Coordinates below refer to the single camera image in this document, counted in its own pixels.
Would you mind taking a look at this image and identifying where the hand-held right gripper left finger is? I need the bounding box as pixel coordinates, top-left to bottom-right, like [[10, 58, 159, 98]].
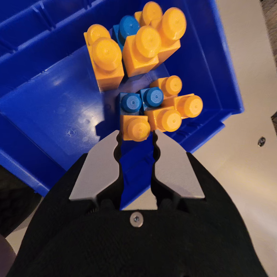
[[69, 130, 124, 207]]

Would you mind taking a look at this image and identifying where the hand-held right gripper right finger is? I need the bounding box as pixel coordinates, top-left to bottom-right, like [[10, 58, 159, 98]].
[[151, 130, 205, 208]]

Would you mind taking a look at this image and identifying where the blue plastic bin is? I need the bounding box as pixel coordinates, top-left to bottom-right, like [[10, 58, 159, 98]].
[[0, 0, 245, 210]]

